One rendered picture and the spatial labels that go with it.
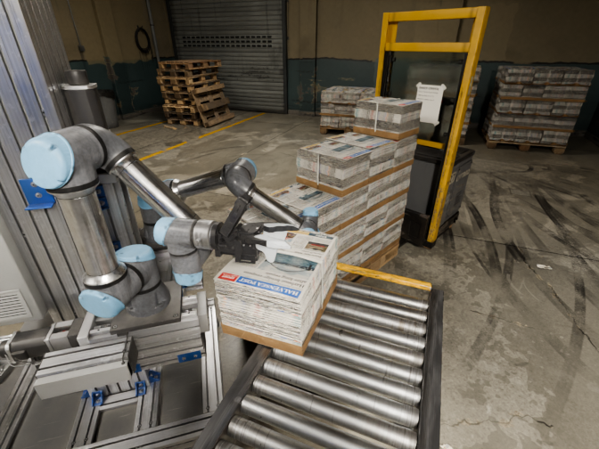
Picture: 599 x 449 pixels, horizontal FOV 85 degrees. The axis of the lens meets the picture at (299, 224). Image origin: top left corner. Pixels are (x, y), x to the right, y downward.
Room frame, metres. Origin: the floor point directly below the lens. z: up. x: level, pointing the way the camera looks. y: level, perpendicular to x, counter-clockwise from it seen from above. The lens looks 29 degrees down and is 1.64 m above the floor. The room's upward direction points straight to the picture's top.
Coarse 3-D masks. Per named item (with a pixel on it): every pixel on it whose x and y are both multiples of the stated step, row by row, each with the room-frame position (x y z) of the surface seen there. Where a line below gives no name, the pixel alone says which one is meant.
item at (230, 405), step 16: (256, 352) 0.71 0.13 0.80; (272, 352) 0.72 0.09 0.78; (256, 368) 0.65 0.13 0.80; (240, 384) 0.60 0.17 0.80; (224, 400) 0.55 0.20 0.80; (240, 400) 0.55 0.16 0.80; (224, 416) 0.51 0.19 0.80; (208, 432) 0.47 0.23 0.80; (224, 432) 0.47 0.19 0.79; (192, 448) 0.43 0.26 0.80; (208, 448) 0.43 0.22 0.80
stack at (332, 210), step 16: (272, 192) 1.89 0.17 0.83; (288, 192) 1.89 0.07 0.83; (304, 192) 1.89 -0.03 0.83; (320, 192) 1.89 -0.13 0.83; (352, 192) 1.89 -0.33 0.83; (368, 192) 2.02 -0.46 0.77; (384, 192) 2.17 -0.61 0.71; (256, 208) 1.66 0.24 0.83; (288, 208) 1.66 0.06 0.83; (320, 208) 1.67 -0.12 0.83; (336, 208) 1.79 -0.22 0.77; (352, 208) 1.90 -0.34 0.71; (368, 208) 2.04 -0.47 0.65; (384, 208) 2.19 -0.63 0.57; (320, 224) 1.68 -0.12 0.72; (336, 224) 1.78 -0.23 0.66; (352, 224) 1.90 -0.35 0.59; (368, 224) 2.06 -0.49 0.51; (384, 224) 2.22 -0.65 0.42; (352, 240) 1.92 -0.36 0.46; (368, 240) 2.08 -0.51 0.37; (352, 256) 1.93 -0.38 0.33; (368, 256) 2.09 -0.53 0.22; (336, 272) 1.81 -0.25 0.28
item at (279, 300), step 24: (240, 264) 0.86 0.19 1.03; (264, 264) 0.86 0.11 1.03; (288, 264) 0.86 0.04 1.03; (216, 288) 0.79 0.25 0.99; (240, 288) 0.75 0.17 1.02; (264, 288) 0.74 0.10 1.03; (288, 288) 0.74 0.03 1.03; (312, 288) 0.77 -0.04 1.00; (240, 312) 0.77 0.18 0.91; (264, 312) 0.73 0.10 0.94; (288, 312) 0.71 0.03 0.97; (312, 312) 0.78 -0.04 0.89; (288, 336) 0.71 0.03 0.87
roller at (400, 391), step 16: (304, 352) 0.71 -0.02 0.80; (320, 368) 0.66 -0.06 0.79; (336, 368) 0.65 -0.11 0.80; (352, 368) 0.65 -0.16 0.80; (352, 384) 0.62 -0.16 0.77; (368, 384) 0.61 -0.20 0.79; (384, 384) 0.60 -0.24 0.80; (400, 384) 0.60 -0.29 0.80; (400, 400) 0.57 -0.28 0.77; (416, 400) 0.56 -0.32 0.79
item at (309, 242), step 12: (288, 240) 1.00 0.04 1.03; (300, 240) 1.00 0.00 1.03; (312, 240) 1.00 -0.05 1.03; (324, 240) 1.00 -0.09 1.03; (336, 240) 1.01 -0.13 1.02; (300, 252) 0.92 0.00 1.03; (312, 252) 0.92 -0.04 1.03; (324, 252) 0.92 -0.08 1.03; (336, 252) 1.02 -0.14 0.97; (324, 264) 0.89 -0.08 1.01; (336, 264) 1.03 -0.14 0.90; (324, 276) 0.89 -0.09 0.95; (324, 288) 0.90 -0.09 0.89
